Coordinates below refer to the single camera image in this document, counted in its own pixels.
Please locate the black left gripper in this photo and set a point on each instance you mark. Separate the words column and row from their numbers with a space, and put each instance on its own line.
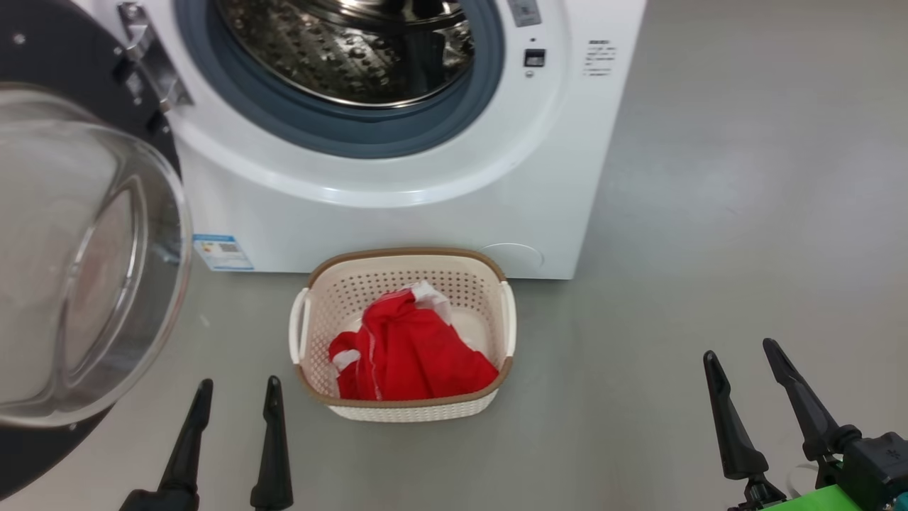
column 163, row 502

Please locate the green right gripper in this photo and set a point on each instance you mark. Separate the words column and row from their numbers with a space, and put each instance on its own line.
column 816, row 502

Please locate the red and white garment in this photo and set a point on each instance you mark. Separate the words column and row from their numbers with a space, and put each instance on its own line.
column 425, row 355
column 347, row 369

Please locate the black round glass washer door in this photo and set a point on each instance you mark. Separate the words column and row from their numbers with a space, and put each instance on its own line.
column 42, row 57

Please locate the cream perforated laundry basket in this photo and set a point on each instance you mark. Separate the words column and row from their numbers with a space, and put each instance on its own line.
column 333, row 298

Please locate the white front-load washing machine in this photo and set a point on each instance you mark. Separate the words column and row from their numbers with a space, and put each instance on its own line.
column 425, row 213

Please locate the grey rubber door gasket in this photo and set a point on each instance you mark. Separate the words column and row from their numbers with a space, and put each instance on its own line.
column 340, row 135

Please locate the silver metal door hinge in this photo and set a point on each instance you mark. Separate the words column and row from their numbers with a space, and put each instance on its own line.
column 152, row 64

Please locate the black door latch socket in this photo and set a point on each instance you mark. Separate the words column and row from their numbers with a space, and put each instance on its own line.
column 535, row 57

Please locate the blue energy label sticker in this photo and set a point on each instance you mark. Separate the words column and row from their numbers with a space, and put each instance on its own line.
column 223, row 253

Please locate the round white filter cover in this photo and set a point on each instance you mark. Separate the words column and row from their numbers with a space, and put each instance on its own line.
column 512, row 260

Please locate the steel perforated washer drum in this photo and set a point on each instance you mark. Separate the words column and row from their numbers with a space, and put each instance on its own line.
column 340, row 57

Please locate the grey warning sticker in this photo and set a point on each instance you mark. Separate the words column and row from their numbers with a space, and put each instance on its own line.
column 523, row 11

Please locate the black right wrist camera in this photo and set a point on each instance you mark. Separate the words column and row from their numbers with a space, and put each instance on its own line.
column 879, row 461

